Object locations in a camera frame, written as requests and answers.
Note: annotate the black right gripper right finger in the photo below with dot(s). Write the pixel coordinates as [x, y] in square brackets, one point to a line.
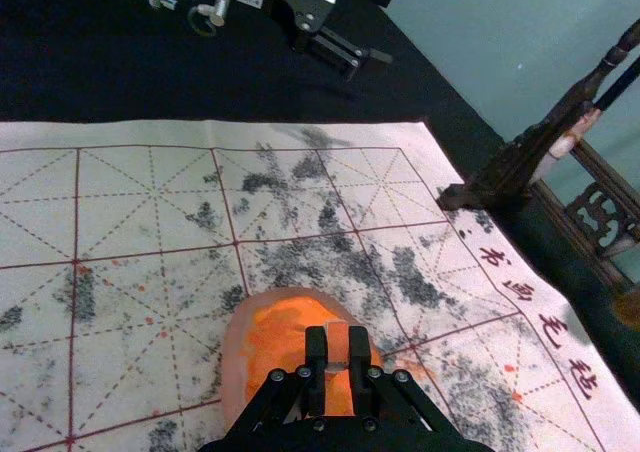
[360, 352]

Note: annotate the orange seal paste dish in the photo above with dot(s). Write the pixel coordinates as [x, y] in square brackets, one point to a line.
[270, 332]

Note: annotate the brown brush tuft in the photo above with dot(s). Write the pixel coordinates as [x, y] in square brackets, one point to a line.
[629, 306]

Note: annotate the dark carved wooden brush rack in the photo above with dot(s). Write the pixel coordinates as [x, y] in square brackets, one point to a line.
[505, 172]

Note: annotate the black table cloth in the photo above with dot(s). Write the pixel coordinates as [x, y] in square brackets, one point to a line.
[75, 72]

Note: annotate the pale stone seal stamp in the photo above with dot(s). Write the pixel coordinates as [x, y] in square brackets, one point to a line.
[337, 344]

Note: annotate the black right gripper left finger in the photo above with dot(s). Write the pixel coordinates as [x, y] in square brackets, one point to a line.
[315, 352]

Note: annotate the white felt mat red grid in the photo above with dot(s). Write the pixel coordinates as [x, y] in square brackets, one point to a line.
[150, 197]

